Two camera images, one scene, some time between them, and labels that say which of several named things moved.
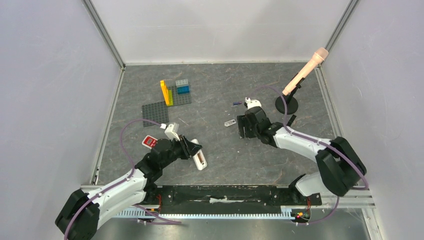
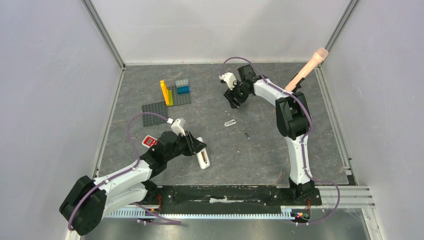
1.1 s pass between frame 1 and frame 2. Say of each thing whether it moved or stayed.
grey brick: stayed
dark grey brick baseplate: stayed
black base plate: stayed
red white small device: stayed
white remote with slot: moved
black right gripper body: moved
